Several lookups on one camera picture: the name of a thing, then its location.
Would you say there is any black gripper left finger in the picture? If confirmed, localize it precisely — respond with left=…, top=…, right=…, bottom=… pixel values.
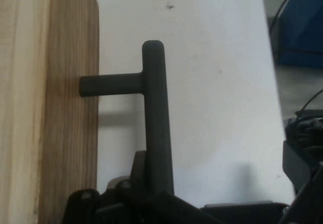
left=65, top=150, right=210, bottom=224

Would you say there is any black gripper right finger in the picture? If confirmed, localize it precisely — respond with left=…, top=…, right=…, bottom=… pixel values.
left=279, top=140, right=323, bottom=224

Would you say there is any black bar drawer handle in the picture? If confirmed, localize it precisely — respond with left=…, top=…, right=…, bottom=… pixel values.
left=79, top=40, right=175, bottom=196

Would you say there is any wooden cabinet door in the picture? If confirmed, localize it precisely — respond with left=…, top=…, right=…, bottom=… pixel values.
left=35, top=0, right=100, bottom=224

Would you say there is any brown wooden drawer cabinet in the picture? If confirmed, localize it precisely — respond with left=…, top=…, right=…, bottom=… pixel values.
left=0, top=0, right=52, bottom=224

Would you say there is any blue box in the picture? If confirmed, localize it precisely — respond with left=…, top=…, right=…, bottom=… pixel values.
left=275, top=0, right=323, bottom=70

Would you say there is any black cable bundle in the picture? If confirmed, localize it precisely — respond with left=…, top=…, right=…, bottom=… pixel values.
left=284, top=89, right=323, bottom=159

